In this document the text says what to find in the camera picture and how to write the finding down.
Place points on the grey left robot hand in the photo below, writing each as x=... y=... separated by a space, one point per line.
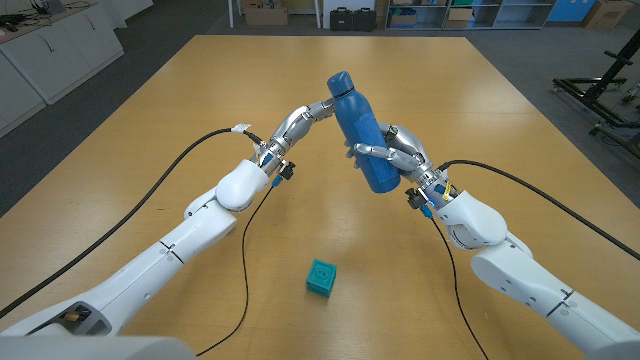
x=295 y=130

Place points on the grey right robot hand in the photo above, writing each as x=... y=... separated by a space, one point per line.
x=412 y=150

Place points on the blue metal bottle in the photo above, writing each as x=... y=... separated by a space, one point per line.
x=357 y=115

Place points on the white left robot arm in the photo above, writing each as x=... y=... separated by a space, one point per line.
x=200 y=232

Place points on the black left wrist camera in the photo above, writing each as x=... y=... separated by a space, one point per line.
x=287 y=170

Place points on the white table frame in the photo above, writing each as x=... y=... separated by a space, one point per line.
x=231 y=15

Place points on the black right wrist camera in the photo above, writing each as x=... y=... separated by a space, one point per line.
x=415 y=198

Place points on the white low cabinet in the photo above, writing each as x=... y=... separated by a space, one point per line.
x=50 y=55

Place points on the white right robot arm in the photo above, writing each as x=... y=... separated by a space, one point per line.
x=505 y=270

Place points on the black metal stand frame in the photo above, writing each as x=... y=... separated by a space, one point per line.
x=595 y=92

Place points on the large cardboard box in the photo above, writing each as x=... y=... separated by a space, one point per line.
x=265 y=15

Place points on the printed cardboard box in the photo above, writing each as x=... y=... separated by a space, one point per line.
x=607 y=14

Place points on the small cardboard box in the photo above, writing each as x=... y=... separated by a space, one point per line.
x=459 y=17

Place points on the teal cube block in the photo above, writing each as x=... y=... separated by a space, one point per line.
x=321 y=277

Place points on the blue panel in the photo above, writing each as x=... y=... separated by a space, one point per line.
x=565 y=10

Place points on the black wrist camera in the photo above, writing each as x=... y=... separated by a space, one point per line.
x=415 y=198
x=287 y=170

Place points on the black hard case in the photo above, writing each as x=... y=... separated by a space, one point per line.
x=364 y=20
x=341 y=20

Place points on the grey shelf unit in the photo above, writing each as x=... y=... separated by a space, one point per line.
x=520 y=15

